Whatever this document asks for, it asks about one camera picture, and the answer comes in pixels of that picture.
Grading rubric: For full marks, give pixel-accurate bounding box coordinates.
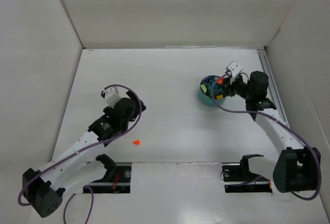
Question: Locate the lime green lego brick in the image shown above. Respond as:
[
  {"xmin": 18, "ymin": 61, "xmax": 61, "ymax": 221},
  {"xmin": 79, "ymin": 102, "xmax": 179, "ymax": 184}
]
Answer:
[{"xmin": 200, "ymin": 85, "xmax": 207, "ymax": 95}]

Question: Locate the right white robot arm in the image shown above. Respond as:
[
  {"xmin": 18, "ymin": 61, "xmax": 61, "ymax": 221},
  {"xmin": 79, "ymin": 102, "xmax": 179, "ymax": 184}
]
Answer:
[{"xmin": 220, "ymin": 71, "xmax": 322, "ymax": 200}]

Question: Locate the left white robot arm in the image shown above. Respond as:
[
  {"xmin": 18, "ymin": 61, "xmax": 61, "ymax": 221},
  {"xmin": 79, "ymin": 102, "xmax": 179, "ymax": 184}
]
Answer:
[{"xmin": 21, "ymin": 87, "xmax": 146, "ymax": 218}]

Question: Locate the teal round divided container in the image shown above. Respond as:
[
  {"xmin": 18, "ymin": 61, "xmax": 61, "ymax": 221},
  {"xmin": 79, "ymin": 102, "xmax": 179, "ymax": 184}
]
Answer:
[{"xmin": 198, "ymin": 75, "xmax": 226, "ymax": 107}]

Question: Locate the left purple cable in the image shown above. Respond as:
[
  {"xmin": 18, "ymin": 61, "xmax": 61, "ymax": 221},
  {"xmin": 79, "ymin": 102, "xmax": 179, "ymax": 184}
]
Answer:
[{"xmin": 17, "ymin": 84, "xmax": 142, "ymax": 224}]

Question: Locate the purple cable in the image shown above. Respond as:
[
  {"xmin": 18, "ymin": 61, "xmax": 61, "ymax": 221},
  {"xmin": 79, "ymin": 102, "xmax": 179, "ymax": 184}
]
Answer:
[
  {"xmin": 17, "ymin": 84, "xmax": 142, "ymax": 224},
  {"xmin": 210, "ymin": 73, "xmax": 322, "ymax": 200}
]

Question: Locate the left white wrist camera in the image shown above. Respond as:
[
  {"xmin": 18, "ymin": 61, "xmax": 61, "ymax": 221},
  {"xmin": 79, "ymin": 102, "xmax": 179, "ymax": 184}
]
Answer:
[{"xmin": 101, "ymin": 86, "xmax": 121, "ymax": 108}]

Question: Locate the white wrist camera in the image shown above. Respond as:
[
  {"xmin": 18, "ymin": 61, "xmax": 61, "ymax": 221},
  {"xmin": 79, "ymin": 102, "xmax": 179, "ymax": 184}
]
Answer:
[
  {"xmin": 101, "ymin": 86, "xmax": 121, "ymax": 108},
  {"xmin": 226, "ymin": 61, "xmax": 243, "ymax": 84}
]

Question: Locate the aluminium rail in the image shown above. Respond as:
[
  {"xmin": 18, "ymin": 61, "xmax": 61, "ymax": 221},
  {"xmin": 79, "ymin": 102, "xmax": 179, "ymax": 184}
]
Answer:
[{"xmin": 257, "ymin": 49, "xmax": 289, "ymax": 126}]

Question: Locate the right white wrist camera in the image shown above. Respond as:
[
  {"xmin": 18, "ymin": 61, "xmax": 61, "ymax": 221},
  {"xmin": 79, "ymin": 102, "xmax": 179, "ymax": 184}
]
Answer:
[{"xmin": 226, "ymin": 61, "xmax": 243, "ymax": 84}]

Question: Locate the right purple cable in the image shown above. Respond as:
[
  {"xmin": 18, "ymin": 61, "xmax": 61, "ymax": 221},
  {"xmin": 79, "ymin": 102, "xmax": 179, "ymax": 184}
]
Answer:
[{"xmin": 210, "ymin": 73, "xmax": 322, "ymax": 200}]

